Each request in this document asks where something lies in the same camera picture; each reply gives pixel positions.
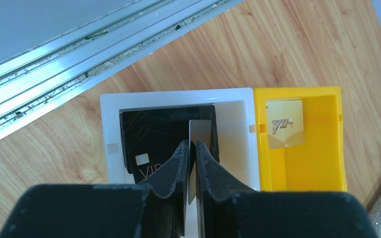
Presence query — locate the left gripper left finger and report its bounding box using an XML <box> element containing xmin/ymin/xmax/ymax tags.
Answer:
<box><xmin>0</xmin><ymin>140</ymin><xmax>190</xmax><ymax>238</ymax></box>

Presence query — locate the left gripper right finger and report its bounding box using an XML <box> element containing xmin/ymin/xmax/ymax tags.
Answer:
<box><xmin>196</xmin><ymin>141</ymin><xmax>377</xmax><ymax>238</ymax></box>

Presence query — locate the black VIP credit card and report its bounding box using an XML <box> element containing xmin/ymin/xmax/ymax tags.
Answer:
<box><xmin>120</xmin><ymin>105</ymin><xmax>220</xmax><ymax>183</ymax></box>

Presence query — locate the gold VIP card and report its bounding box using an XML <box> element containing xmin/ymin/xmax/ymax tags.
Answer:
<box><xmin>266</xmin><ymin>98</ymin><xmax>305</xmax><ymax>149</ymax></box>

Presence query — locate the white plastic bin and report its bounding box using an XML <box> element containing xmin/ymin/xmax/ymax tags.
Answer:
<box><xmin>100</xmin><ymin>88</ymin><xmax>260</xmax><ymax>190</ymax></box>

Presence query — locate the yellow plastic bin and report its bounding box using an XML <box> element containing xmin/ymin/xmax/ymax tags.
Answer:
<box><xmin>254</xmin><ymin>86</ymin><xmax>347</xmax><ymax>192</ymax></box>

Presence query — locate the aluminium frame rail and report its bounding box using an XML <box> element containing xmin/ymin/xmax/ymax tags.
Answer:
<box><xmin>0</xmin><ymin>0</ymin><xmax>238</xmax><ymax>140</ymax></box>

